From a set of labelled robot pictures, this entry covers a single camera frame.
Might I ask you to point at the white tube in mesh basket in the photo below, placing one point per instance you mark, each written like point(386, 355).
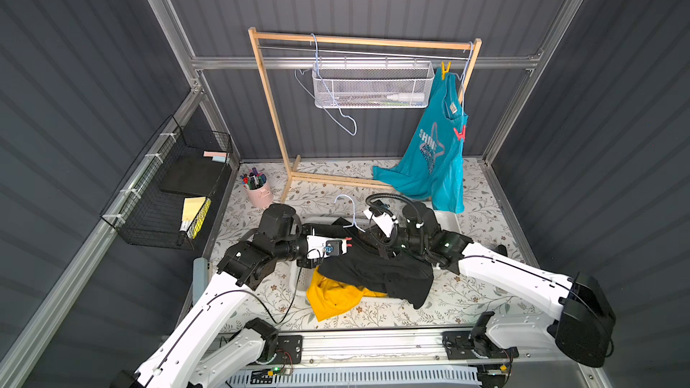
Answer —
point(408, 100)

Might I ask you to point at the yellow t-shirt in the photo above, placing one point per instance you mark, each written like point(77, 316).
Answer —
point(330, 298)

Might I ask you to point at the yellow clothespin on teal shirt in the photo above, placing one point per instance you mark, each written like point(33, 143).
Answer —
point(445, 69)

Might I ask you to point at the black notebook in wall basket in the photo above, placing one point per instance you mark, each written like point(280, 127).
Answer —
point(192, 176)

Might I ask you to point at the white wire mesh basket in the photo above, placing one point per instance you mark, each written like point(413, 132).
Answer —
point(366, 84)

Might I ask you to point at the black t-shirt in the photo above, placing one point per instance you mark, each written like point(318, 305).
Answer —
point(402, 276)

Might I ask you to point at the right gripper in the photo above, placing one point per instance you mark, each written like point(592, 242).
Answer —
point(385, 236)

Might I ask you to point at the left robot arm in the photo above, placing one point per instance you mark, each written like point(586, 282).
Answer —
point(183, 359)

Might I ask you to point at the white perforated laundry basket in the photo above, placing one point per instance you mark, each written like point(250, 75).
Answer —
point(300, 279)

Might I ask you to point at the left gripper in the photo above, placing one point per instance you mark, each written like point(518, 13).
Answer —
point(311, 261)

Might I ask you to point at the teal t-shirt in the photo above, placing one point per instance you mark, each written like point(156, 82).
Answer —
point(432, 167)

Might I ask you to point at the wooden clothes rack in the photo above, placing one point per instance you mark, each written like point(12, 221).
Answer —
point(304, 130)

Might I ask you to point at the blue wire hanger yellow shirt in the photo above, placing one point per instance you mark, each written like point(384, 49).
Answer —
point(317, 61)

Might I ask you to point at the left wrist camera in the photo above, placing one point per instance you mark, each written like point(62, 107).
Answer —
point(329, 245)

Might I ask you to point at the black wire wall basket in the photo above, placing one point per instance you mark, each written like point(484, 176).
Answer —
point(170, 198)

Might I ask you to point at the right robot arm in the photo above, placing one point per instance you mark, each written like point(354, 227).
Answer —
point(574, 315)

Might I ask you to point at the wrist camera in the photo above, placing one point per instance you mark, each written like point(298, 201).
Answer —
point(329, 245)
point(385, 222)

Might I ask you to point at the grey black stapler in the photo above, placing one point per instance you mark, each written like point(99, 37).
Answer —
point(501, 249)

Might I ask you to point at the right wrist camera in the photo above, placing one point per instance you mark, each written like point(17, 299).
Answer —
point(385, 222)

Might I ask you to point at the white plastic tray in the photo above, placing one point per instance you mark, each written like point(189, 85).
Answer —
point(448, 221)

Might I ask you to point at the yellow notepad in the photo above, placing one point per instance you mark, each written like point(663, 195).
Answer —
point(195, 211)

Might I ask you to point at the pink pen cup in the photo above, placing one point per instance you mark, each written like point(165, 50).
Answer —
point(257, 189)

